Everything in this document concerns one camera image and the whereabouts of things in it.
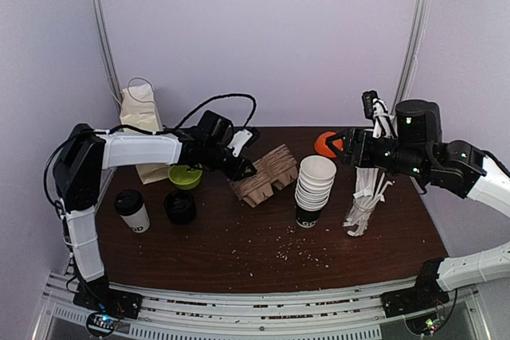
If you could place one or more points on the black plastic cup lid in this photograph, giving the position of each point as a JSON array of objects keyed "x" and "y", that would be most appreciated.
[{"x": 128, "y": 202}]

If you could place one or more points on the single white paper cup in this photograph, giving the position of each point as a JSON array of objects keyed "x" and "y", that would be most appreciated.
[{"x": 138, "y": 221}]

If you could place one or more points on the glass of white wrapped straws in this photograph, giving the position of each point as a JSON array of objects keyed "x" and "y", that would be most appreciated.
[{"x": 370, "y": 187}]

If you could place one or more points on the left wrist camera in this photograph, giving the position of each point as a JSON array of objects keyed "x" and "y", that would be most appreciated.
[{"x": 243, "y": 138}]

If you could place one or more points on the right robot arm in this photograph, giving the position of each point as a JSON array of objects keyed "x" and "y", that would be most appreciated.
[{"x": 412, "y": 146}]

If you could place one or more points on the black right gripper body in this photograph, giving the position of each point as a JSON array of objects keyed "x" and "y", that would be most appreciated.
[{"x": 355, "y": 147}]

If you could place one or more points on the orange plastic bowl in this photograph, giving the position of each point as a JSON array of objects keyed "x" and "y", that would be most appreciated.
[{"x": 319, "y": 146}]

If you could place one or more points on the stack of cardboard cup carriers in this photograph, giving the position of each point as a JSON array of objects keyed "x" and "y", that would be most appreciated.
[{"x": 276, "y": 169}]

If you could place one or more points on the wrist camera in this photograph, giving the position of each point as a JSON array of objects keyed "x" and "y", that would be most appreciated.
[
  {"x": 376, "y": 111},
  {"x": 243, "y": 138}
]

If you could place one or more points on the stack of black cup lids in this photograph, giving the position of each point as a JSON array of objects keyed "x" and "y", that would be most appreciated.
[{"x": 180, "y": 207}]

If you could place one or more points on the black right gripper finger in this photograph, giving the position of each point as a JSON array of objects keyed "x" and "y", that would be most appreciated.
[
  {"x": 333, "y": 138},
  {"x": 337, "y": 153}
]

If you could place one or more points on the stack of white paper cups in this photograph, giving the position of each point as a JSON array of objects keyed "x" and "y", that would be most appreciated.
[{"x": 313, "y": 187}]

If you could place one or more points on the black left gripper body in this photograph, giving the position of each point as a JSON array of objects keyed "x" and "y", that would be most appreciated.
[{"x": 230, "y": 172}]

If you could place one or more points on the green plastic bowl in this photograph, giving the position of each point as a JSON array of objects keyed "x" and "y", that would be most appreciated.
[{"x": 185, "y": 177}]

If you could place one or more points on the white paper takeout bag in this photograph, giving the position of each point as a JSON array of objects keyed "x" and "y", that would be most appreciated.
[{"x": 138, "y": 109}]

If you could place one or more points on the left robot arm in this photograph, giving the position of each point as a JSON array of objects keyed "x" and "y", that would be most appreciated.
[{"x": 81, "y": 161}]

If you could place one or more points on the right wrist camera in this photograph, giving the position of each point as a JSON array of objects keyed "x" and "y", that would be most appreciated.
[{"x": 376, "y": 111}]

